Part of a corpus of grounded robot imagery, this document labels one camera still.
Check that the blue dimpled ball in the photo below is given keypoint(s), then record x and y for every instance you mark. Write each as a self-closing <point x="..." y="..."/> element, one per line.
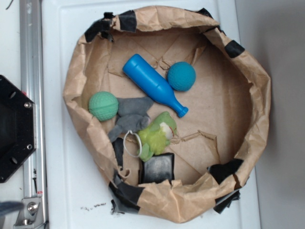
<point x="181" y="76"/>

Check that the green dimpled ball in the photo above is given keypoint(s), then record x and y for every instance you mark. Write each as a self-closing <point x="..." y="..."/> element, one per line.
<point x="103" y="105"/>

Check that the grey plush toy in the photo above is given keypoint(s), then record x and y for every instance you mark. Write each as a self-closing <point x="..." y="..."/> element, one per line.
<point x="132" y="115"/>

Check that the green plush toy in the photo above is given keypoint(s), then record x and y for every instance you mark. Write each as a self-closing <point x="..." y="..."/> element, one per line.
<point x="157" y="136"/>

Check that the blue plastic bottle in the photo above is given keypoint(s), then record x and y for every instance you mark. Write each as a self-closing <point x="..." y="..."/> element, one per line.
<point x="152" y="83"/>

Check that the black square block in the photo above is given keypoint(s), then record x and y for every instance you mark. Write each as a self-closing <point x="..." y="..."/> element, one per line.
<point x="158" y="169"/>

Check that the brown paper bag basket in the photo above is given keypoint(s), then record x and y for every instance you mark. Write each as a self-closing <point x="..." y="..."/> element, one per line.
<point x="218" y="141"/>

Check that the white plastic tray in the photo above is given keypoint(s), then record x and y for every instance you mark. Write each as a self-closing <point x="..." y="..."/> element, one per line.
<point x="78" y="196"/>

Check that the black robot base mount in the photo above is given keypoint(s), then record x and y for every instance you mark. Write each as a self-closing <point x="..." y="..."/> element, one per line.
<point x="16" y="128"/>

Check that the metal corner bracket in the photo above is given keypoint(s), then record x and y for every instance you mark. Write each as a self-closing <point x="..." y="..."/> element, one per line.
<point x="31" y="215"/>

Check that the aluminium frame rail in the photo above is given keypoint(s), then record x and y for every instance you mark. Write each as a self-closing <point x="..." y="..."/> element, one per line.
<point x="34" y="168"/>

